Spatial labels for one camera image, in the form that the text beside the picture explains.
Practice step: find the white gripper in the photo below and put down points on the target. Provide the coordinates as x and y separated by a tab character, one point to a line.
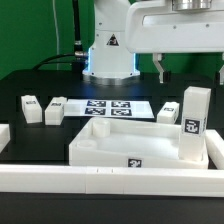
158	26

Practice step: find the white desk tabletop tray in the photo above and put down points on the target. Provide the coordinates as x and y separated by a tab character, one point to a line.
108	142

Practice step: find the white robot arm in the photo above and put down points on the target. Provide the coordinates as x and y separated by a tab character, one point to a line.
123	29

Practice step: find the white right fence block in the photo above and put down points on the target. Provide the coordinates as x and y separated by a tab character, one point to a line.
215	148

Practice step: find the white fence block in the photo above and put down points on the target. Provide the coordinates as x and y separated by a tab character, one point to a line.
215	148
4	136

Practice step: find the white front fence bar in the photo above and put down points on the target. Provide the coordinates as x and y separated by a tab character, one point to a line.
106	180

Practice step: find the white marker sheet with tags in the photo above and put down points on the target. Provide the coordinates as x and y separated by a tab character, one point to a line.
108	108

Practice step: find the white left fence block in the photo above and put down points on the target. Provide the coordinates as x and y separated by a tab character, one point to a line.
4	136

